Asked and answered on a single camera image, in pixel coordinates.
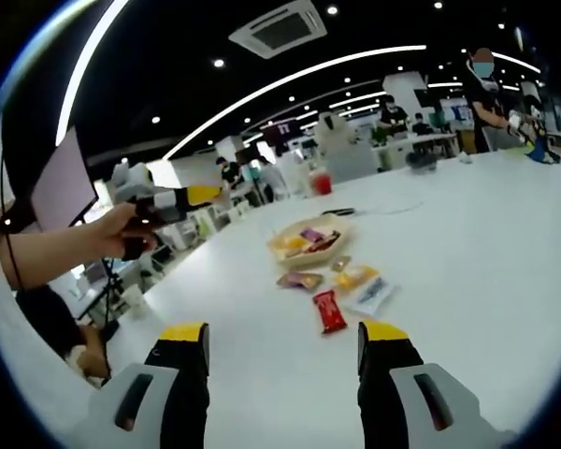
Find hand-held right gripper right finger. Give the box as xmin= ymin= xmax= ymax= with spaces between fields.
xmin=356 ymin=320 xmax=499 ymax=449

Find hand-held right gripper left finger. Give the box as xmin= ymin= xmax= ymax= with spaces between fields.
xmin=89 ymin=321 xmax=211 ymax=449

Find orange bread food packet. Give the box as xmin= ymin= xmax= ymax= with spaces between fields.
xmin=273 ymin=235 xmax=309 ymax=256

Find long red food packet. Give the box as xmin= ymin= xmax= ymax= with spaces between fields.
xmin=311 ymin=289 xmax=347 ymax=336
xmin=308 ymin=231 xmax=342 ymax=253

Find clear grey food packet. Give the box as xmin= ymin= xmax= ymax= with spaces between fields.
xmin=345 ymin=276 xmax=398 ymax=315

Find beige hexagonal container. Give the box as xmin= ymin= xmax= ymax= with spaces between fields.
xmin=266 ymin=214 xmax=354 ymax=268

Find yellow cake food packet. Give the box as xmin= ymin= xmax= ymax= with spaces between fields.
xmin=332 ymin=265 xmax=380 ymax=292

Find brown purple-label food packet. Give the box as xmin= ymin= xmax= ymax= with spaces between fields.
xmin=275 ymin=271 xmax=324 ymax=291

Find person's left hand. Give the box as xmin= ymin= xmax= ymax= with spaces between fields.
xmin=95 ymin=201 xmax=158 ymax=256

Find large pink screen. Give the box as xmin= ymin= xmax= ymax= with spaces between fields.
xmin=0 ymin=124 xmax=100 ymax=234

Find white plastic bag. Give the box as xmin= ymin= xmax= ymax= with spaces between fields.
xmin=280 ymin=152 xmax=312 ymax=196

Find black tripod stand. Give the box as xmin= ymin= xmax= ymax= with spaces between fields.
xmin=72 ymin=255 xmax=125 ymax=331

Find white paper cup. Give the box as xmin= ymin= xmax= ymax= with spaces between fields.
xmin=120 ymin=283 xmax=153 ymax=320

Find red drink cup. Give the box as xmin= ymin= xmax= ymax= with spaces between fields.
xmin=308 ymin=170 xmax=333 ymax=196

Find ceiling light strip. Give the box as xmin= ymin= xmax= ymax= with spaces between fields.
xmin=161 ymin=44 xmax=427 ymax=160
xmin=55 ymin=0 xmax=130 ymax=146

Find round ceiling spotlights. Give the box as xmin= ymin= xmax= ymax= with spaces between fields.
xmin=151 ymin=2 xmax=506 ymax=146

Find dark rounded object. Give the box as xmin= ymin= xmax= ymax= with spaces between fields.
xmin=14 ymin=283 xmax=89 ymax=362

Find white desk partition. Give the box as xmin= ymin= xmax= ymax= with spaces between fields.
xmin=329 ymin=139 xmax=378 ymax=183

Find ceiling air conditioner vent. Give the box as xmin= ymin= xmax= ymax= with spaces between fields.
xmin=228 ymin=0 xmax=328 ymax=60

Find dark grey bowl-like object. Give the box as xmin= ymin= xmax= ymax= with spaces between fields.
xmin=405 ymin=152 xmax=439 ymax=175

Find dark blue cloth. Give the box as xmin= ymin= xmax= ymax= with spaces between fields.
xmin=525 ymin=138 xmax=561 ymax=165

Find dark wall display screen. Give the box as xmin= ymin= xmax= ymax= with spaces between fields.
xmin=261 ymin=119 xmax=305 ymax=150

